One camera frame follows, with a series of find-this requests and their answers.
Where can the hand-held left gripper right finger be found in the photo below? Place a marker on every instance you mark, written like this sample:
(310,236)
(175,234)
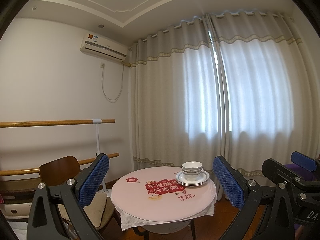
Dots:
(227,185)

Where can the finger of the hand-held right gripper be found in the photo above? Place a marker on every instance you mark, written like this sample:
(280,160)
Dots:
(273,166)
(303,160)

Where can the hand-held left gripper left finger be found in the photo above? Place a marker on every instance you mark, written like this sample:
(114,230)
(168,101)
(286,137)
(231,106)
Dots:
(95,177)

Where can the purple cushion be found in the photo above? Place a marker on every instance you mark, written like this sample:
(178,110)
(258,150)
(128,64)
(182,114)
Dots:
(290,167)

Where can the beige seat cushion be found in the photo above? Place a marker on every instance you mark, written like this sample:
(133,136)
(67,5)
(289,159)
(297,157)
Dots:
(96,207)

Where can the brown wooden chair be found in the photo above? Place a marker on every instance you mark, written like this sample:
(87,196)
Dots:
(57,170)

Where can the white barre stand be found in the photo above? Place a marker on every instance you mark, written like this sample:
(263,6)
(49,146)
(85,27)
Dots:
(97,137)

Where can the round pink table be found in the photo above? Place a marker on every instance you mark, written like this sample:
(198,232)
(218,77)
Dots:
(140,205)

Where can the white towel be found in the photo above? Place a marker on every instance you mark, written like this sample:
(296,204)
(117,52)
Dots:
(127,221)

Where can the beige lace-trimmed curtain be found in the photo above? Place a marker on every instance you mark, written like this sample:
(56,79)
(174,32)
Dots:
(170,92)
(262,92)

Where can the small round table base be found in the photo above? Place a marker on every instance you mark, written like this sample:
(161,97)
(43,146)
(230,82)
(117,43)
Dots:
(166,228)

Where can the low wooden cabinet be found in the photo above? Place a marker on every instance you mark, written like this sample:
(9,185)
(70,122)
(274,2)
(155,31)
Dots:
(17,187)

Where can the beige storage box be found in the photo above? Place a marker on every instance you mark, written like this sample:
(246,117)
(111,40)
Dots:
(18,210)

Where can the white bedding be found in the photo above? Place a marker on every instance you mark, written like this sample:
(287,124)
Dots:
(18,231)

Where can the pink cloth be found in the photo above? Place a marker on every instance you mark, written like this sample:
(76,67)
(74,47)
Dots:
(1,198)

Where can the tan air conditioner pipe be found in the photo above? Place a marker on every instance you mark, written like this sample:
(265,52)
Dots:
(129,65)

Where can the white curtain rod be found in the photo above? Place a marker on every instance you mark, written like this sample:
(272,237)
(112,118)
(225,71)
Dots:
(235,13)

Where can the white wall air conditioner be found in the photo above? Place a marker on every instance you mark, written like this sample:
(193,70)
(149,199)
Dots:
(103,46)

